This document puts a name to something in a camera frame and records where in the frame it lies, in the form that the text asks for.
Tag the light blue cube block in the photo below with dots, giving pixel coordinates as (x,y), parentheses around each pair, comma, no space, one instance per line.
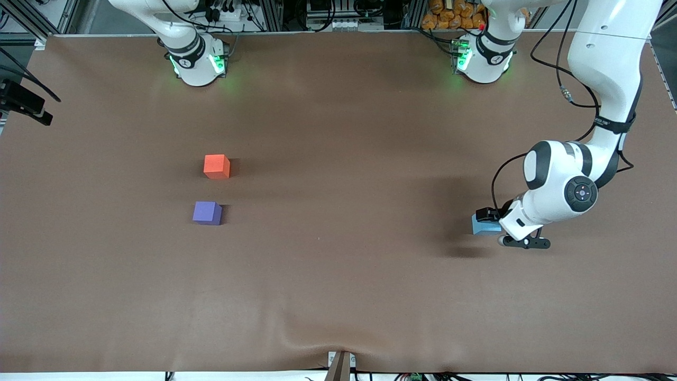
(484,227)

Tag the white power strip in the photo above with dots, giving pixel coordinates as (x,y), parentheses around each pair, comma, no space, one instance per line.
(338,25)

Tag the orange bagged items pile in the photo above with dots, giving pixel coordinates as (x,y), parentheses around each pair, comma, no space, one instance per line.
(449,21)

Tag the power strip with black plugs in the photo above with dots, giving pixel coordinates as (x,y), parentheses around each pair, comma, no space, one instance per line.
(230,13)

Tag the purple cube block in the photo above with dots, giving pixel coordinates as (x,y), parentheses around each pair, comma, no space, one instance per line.
(206,212)

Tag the green terminal connector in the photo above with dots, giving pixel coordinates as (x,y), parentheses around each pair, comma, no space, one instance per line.
(415,377)

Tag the aluminium frame post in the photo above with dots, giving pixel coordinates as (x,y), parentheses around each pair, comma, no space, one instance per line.
(271,16)

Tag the metal clamp bracket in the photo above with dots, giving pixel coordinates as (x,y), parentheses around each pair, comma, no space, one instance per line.
(341,368)

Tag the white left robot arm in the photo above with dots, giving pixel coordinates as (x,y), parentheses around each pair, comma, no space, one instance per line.
(608,53)

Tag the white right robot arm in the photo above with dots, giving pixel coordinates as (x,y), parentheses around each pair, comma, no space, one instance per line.
(195,69)

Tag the brown table cover mat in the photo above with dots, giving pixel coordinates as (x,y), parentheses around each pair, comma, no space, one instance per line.
(370,264)

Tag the orange cube block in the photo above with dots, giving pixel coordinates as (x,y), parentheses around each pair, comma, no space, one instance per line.
(216,166)

